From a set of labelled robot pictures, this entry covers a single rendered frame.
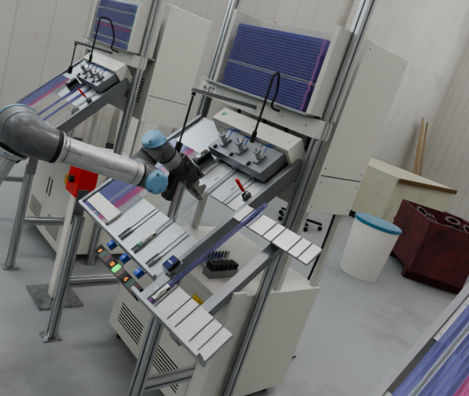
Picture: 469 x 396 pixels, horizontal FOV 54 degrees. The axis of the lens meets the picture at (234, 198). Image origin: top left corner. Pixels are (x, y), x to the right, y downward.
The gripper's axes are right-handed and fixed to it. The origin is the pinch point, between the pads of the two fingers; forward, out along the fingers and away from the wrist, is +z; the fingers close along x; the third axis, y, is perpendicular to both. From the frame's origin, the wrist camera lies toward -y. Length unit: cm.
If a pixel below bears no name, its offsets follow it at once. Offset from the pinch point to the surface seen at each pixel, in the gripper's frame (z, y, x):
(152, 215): -3.1, -16.7, 9.8
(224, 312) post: 0, -25, -45
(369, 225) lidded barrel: 256, 116, 80
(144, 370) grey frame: 13, -59, -25
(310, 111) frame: -7, 49, -22
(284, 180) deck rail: 8.3, 26.1, -21.0
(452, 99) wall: 734, 660, 387
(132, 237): -5.4, -28.0, 6.8
